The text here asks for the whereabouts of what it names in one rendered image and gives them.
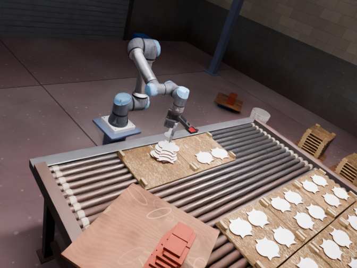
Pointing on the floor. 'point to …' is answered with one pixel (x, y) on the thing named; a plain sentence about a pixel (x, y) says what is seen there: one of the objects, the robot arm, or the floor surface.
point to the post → (224, 38)
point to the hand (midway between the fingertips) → (171, 137)
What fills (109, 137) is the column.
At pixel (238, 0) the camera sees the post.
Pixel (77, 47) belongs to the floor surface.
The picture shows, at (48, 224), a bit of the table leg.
